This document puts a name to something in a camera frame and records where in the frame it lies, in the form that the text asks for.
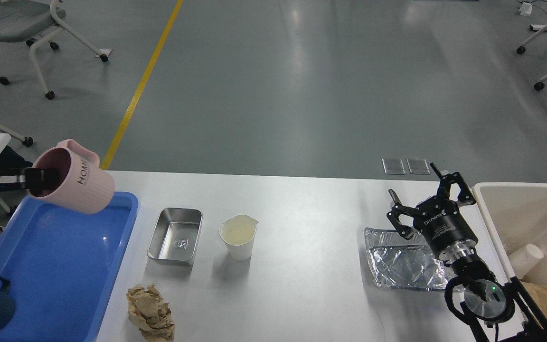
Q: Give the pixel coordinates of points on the blue plastic tray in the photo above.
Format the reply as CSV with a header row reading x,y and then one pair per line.
x,y
62,266

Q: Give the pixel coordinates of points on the crumpled brown paper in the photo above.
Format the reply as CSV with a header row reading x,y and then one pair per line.
x,y
148,311

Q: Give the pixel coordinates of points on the white paper cup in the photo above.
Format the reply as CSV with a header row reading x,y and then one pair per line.
x,y
238,234

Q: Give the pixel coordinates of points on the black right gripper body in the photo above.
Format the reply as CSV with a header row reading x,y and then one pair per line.
x,y
444,228

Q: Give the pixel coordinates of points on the beige plastic bin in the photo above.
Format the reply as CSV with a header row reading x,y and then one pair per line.
x,y
515,215

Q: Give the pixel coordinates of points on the pink ribbed mug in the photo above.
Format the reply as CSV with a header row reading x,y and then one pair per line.
x,y
80,185

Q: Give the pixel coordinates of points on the right floor outlet cover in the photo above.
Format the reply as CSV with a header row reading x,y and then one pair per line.
x,y
418,166

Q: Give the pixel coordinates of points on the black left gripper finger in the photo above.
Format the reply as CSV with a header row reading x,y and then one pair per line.
x,y
31,184
33,172

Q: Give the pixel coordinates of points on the left floor outlet cover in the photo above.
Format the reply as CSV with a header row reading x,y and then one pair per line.
x,y
393,166

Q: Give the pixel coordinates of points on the stainless steel rectangular container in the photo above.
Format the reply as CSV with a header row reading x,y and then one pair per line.
x,y
175,238

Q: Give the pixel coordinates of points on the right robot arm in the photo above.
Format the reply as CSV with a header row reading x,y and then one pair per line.
x,y
474,295

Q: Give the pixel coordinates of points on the grey office chair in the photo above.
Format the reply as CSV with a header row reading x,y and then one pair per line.
x,y
22,20

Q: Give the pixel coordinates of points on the paper cup in bin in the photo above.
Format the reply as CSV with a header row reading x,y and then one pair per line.
x,y
525,258

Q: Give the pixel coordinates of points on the aluminium foil tray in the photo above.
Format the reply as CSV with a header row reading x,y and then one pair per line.
x,y
397,263

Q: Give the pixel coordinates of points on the floor outlet cover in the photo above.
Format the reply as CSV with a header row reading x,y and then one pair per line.
x,y
393,166
418,166

